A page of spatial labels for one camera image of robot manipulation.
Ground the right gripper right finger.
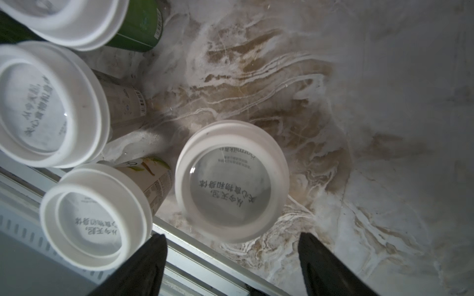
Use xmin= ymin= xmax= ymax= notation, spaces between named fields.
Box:
xmin=298 ymin=233 xmax=377 ymax=296

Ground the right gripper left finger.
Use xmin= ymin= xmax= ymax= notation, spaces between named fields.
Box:
xmin=90 ymin=234 xmax=167 ymax=296

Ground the white yogurt cup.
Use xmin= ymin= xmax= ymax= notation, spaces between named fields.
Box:
xmin=1 ymin=0 xmax=164 ymax=52
xmin=1 ymin=41 xmax=147 ymax=168
xmin=39 ymin=157 xmax=174 ymax=271

